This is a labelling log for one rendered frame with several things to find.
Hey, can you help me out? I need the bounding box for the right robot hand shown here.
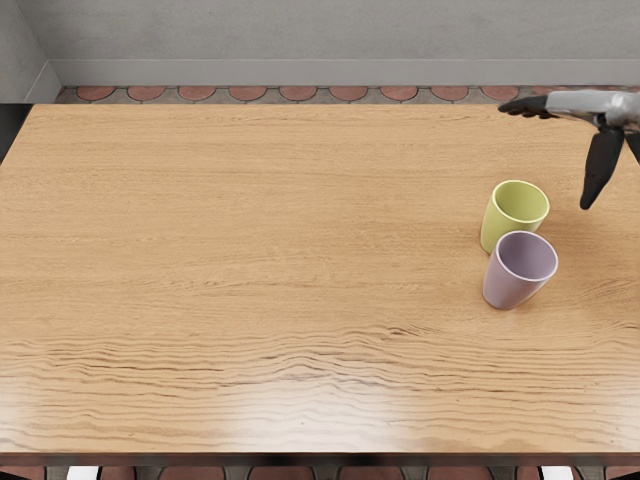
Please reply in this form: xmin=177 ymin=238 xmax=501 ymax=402
xmin=497 ymin=89 xmax=640 ymax=211

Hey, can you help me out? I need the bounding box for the yellow-green cup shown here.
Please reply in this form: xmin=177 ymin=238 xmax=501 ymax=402
xmin=480 ymin=179 xmax=551 ymax=256

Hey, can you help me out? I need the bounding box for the lilac cup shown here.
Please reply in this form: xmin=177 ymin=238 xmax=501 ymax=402
xmin=482 ymin=230 xmax=559 ymax=311

